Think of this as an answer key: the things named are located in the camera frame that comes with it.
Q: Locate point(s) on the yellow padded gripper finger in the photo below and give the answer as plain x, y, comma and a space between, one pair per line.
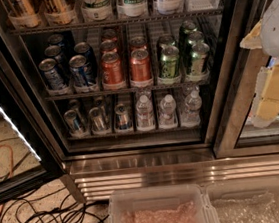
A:
265, 105
253, 39

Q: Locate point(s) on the water bottle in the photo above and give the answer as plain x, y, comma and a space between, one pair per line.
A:
192, 106
167, 111
144, 109

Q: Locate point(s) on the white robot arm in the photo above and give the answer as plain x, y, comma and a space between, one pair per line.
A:
265, 38

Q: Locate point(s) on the closed right fridge door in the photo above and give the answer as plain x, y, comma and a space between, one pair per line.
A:
249, 123

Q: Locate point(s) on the stainless steel display fridge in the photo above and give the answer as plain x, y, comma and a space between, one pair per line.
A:
97, 163

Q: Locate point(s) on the open glass fridge door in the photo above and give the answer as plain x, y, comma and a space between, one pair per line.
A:
19, 116

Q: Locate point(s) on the front right green can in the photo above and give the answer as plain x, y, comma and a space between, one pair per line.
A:
198, 57

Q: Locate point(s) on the green can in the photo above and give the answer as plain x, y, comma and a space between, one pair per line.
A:
165, 40
169, 59
198, 57
195, 38
187, 27

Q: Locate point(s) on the middle right green can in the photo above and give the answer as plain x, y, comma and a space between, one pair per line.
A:
195, 38

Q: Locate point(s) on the rear green can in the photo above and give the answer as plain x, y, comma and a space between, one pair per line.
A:
187, 27

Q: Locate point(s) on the middle left green can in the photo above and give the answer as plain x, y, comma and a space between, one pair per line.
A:
165, 40

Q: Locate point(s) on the front left green can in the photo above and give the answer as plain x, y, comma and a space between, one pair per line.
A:
169, 59

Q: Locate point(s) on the front right orange can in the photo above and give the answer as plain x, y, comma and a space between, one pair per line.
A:
140, 65

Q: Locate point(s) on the orange can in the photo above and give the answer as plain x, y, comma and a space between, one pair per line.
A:
140, 65
108, 46
112, 68
137, 42
109, 34

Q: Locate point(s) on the middle right orange can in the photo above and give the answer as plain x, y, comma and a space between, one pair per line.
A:
137, 42

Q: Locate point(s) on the rear orange can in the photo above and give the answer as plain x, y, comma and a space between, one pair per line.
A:
109, 34

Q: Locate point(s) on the front left orange can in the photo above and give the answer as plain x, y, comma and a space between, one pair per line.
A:
112, 68

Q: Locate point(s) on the middle left orange can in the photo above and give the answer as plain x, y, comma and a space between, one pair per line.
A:
108, 46

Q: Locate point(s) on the blue can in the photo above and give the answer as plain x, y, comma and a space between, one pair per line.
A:
84, 49
52, 74
57, 54
82, 72
57, 39

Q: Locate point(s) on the clear bin pink wrap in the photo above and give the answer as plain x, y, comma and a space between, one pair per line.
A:
174, 204

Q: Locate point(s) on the rear blue can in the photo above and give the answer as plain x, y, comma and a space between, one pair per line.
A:
57, 39

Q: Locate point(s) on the bottom left slim can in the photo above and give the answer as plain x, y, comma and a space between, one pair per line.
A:
74, 122

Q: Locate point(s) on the tan can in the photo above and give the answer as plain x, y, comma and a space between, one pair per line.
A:
22, 8
58, 6

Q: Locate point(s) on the middle left blue can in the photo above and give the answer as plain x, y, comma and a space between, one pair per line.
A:
57, 54

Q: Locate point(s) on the front left blue can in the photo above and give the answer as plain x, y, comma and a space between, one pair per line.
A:
52, 74

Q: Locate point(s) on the top left tan can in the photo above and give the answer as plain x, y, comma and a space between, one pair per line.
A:
22, 8

